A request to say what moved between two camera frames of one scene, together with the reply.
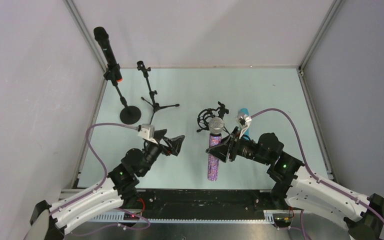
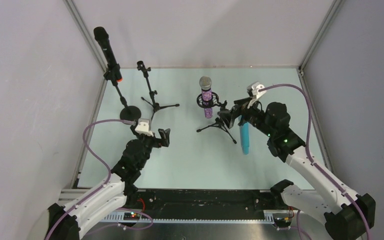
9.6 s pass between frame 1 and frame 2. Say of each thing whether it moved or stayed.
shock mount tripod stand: moved
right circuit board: stayed
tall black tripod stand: stayed
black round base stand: stayed
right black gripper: moved
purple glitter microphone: moved
